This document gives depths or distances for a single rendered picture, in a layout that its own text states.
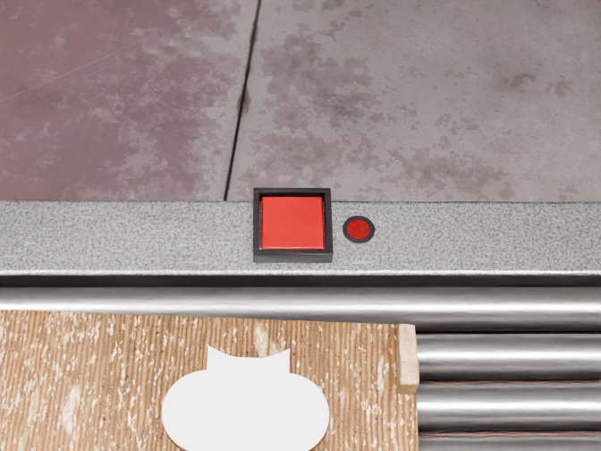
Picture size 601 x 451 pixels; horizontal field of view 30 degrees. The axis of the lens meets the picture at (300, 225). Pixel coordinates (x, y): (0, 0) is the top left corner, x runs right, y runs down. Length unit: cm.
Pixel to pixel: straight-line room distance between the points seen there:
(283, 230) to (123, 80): 135
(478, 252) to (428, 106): 128
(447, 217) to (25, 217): 41
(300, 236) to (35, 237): 26
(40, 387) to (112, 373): 6
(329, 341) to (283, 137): 130
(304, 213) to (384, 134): 123
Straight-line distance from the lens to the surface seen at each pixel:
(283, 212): 109
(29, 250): 110
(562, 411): 104
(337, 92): 236
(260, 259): 107
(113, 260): 108
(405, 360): 99
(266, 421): 97
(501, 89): 242
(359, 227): 110
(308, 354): 101
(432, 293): 107
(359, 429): 98
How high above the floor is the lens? 185
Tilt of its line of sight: 58 degrees down
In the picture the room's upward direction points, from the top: 4 degrees clockwise
